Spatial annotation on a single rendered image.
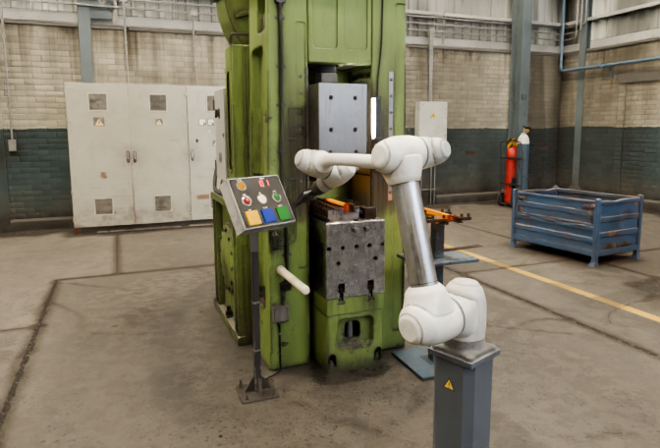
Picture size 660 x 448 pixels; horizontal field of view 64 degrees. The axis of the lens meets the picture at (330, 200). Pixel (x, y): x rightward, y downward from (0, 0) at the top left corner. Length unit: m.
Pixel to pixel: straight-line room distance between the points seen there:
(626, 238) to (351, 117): 4.25
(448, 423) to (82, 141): 6.74
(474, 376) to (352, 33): 2.06
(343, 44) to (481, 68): 7.94
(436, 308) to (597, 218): 4.39
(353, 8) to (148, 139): 5.25
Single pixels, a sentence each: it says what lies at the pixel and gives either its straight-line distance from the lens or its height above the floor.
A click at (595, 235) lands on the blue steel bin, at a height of 0.34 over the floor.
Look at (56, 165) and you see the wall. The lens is 8.77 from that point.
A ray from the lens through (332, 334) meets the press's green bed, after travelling 3.20.
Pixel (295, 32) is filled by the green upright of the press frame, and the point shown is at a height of 1.99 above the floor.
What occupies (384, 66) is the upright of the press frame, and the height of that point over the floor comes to 1.82.
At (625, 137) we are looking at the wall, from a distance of 11.26.
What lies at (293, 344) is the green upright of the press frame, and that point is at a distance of 3.35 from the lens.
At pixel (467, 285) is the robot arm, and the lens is 2.05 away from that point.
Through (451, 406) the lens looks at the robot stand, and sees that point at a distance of 2.20.
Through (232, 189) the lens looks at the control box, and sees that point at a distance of 2.68.
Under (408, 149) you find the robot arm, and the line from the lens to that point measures 1.91.
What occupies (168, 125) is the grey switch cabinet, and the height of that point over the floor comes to 1.52.
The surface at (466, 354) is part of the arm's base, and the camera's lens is 2.09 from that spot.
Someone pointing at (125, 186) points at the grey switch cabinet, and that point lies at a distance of 8.10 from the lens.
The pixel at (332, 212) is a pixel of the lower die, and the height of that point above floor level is 0.97.
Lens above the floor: 1.44
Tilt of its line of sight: 8 degrees down
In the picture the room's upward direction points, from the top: straight up
